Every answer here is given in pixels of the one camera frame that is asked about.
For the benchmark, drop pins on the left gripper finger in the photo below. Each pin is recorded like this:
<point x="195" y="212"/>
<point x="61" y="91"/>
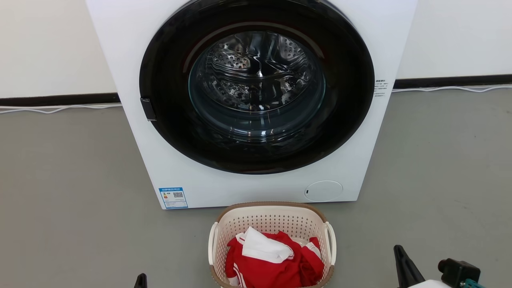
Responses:
<point x="141" y="282"/>

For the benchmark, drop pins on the black round washer door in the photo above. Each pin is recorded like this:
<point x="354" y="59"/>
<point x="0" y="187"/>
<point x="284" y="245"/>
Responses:
<point x="168" y="120"/>

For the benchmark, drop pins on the red garment with white stripes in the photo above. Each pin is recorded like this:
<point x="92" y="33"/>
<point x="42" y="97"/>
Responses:
<point x="272" y="274"/>

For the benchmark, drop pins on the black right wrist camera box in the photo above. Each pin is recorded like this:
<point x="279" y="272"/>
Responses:
<point x="458" y="272"/>

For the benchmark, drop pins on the cream perforated laundry basket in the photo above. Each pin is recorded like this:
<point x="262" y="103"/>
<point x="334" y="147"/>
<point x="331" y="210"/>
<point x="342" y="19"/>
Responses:
<point x="272" y="218"/>

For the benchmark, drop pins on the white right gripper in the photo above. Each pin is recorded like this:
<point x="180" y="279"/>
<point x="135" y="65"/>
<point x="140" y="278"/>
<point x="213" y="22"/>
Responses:
<point x="432" y="284"/>

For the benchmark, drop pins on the black baseboard strip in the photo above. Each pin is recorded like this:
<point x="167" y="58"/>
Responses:
<point x="452" y="81"/>
<point x="60" y="99"/>

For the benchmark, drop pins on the white front-load washing machine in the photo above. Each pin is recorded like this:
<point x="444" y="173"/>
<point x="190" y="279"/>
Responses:
<point x="120" y="60"/>

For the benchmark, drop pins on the round white filter cover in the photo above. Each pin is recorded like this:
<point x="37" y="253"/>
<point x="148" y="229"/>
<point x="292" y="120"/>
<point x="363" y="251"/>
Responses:
<point x="323" y="191"/>

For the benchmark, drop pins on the blue energy label sticker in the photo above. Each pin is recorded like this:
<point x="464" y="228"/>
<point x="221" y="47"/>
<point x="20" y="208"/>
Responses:
<point x="173" y="197"/>

